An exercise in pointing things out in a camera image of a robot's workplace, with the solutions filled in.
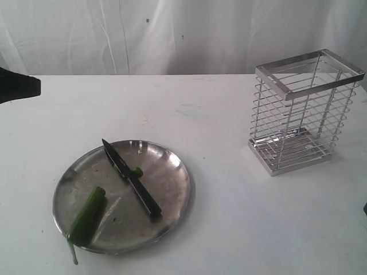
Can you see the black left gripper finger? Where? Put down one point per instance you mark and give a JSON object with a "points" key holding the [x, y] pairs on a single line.
{"points": [[16, 86]]}

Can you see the green cucumber with stem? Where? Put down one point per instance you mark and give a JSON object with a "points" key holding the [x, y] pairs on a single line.
{"points": [[83, 228]]}

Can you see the black handled serrated knife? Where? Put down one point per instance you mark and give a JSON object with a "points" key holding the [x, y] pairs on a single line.
{"points": [[148, 203]]}

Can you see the white backdrop curtain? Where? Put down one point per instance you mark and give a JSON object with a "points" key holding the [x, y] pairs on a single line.
{"points": [[174, 37]]}

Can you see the round steel plate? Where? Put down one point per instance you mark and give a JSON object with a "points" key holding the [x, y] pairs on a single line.
{"points": [[124, 225]]}

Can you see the wire mesh utensil holder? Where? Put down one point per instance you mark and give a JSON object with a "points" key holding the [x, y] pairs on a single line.
{"points": [[300, 105]]}

